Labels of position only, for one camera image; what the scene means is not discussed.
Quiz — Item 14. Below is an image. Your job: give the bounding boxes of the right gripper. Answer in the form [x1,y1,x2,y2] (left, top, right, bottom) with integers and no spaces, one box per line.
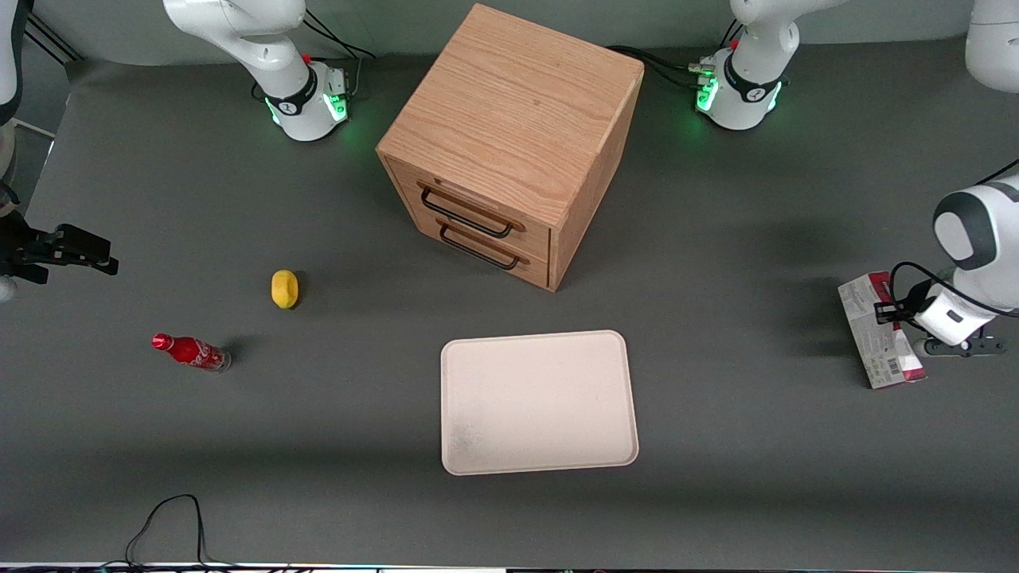
[0,209,119,286]

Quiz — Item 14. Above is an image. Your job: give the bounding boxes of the beige rectangular tray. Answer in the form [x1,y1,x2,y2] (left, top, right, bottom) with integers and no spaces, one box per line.
[440,329,640,477]

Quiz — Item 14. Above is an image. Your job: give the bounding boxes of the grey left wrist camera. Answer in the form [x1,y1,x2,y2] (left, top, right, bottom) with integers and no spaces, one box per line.
[915,335,1009,359]

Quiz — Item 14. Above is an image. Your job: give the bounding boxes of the black right arm base cables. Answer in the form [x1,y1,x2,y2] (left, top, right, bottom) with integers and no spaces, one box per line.
[301,8,377,98]

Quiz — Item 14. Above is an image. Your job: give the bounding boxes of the narrow wooden drawer front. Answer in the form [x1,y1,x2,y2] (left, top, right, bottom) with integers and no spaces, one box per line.
[414,213,551,290]

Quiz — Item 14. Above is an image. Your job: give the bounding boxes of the wooden two-drawer cabinet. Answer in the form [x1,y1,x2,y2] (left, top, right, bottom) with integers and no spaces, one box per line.
[376,2,646,294]

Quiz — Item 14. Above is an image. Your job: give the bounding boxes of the long black drawer handle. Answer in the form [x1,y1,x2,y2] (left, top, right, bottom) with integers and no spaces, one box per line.
[419,186,515,240]

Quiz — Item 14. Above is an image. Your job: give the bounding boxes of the black left arm base cables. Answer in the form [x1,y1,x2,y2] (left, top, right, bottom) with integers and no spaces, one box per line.
[607,18,746,90]

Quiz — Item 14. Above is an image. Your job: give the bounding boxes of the short black drawer handle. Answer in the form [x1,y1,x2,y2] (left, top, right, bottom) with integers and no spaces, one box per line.
[439,225,521,271]

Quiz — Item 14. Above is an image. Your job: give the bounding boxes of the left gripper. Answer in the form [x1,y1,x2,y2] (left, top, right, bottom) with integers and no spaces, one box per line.
[875,283,998,345]

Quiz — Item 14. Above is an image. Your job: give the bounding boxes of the wide wooden drawer front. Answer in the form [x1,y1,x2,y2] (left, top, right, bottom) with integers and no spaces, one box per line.
[388,158,552,257]

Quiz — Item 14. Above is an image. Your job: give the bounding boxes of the red cola bottle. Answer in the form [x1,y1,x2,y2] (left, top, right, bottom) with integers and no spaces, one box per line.
[151,333,233,374]

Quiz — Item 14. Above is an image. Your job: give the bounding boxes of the red cookie box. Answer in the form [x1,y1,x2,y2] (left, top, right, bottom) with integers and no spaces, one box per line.
[837,271,929,391]

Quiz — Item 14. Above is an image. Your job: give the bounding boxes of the black diagonal strut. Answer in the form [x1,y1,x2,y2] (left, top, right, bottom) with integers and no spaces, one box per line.
[22,14,84,66]

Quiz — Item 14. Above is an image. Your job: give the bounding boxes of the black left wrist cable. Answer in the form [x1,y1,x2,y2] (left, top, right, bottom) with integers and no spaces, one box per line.
[888,158,1019,321]

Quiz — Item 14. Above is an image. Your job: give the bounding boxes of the thin looped black cable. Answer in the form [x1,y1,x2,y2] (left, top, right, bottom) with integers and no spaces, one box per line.
[100,493,240,571]

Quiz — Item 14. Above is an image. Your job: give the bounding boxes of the black arm base cables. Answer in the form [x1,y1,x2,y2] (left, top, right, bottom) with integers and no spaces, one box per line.
[607,18,746,90]
[301,8,377,98]

